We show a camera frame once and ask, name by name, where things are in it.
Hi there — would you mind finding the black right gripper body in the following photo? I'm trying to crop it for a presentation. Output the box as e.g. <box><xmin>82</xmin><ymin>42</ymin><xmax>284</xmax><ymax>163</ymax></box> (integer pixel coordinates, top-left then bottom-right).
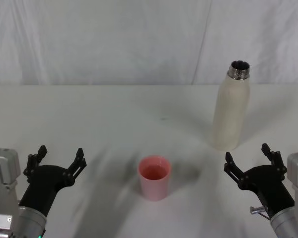
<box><xmin>244</xmin><ymin>165</ymin><xmax>295</xmax><ymax>219</ymax></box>

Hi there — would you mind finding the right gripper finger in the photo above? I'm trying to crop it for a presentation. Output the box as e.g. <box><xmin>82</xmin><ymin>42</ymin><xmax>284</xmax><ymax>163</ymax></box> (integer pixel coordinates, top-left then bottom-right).
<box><xmin>261</xmin><ymin>143</ymin><xmax>288</xmax><ymax>175</ymax></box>
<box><xmin>223</xmin><ymin>151</ymin><xmax>249</xmax><ymax>190</ymax></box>

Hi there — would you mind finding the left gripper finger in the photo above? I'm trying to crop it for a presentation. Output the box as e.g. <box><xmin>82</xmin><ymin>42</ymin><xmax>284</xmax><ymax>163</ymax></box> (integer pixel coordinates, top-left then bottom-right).
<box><xmin>64</xmin><ymin>147</ymin><xmax>87</xmax><ymax>185</ymax></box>
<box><xmin>23</xmin><ymin>145</ymin><xmax>48</xmax><ymax>177</ymax></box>

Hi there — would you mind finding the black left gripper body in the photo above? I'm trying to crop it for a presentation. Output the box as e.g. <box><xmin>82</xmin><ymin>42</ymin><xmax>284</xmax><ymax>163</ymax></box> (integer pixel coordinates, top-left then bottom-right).
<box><xmin>19</xmin><ymin>165</ymin><xmax>69</xmax><ymax>217</ymax></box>

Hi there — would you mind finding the cream vacuum bottle steel neck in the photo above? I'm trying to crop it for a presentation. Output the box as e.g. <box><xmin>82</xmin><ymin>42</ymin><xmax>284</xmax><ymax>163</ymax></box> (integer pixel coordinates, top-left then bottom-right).
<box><xmin>212</xmin><ymin>60</ymin><xmax>251</xmax><ymax>151</ymax></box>

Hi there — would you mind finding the white table cloth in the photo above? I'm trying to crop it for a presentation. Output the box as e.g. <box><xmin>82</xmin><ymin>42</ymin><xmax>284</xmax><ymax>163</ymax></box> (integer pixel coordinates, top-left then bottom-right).
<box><xmin>0</xmin><ymin>83</ymin><xmax>298</xmax><ymax>238</ymax></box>

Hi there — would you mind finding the pink cup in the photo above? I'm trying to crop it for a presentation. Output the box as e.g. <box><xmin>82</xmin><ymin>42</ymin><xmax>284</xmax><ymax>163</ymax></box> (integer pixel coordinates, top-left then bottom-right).
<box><xmin>138</xmin><ymin>155</ymin><xmax>172</xmax><ymax>202</ymax></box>

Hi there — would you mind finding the white curtain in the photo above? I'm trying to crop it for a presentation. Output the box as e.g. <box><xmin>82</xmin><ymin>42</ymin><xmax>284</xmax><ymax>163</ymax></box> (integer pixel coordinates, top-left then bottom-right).
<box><xmin>0</xmin><ymin>0</ymin><xmax>298</xmax><ymax>86</ymax></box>

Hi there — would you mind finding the thin dark cable silver plug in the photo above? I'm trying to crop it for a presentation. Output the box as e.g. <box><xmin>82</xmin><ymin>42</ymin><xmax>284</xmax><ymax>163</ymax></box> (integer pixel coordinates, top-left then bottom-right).
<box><xmin>249</xmin><ymin>206</ymin><xmax>272</xmax><ymax>221</ymax></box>

